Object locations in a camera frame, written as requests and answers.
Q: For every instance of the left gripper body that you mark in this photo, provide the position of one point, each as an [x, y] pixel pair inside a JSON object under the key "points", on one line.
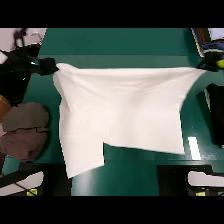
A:
{"points": [[48, 66]]}

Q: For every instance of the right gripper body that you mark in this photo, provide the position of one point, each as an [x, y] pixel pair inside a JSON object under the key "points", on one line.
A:
{"points": [[207, 63]]}

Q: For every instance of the white T-shirt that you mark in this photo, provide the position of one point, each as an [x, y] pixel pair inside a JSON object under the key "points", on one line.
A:
{"points": [[126, 103]]}

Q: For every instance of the grey garment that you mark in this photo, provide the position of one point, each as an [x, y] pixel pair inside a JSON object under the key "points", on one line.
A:
{"points": [[27, 116]]}

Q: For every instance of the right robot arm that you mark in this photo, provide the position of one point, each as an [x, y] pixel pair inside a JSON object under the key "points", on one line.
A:
{"points": [[216, 113]]}

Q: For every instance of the brown garment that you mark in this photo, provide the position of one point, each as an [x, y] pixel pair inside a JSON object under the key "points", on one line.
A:
{"points": [[23, 144]]}

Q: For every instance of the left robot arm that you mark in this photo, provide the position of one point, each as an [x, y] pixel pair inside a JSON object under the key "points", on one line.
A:
{"points": [[16, 65]]}

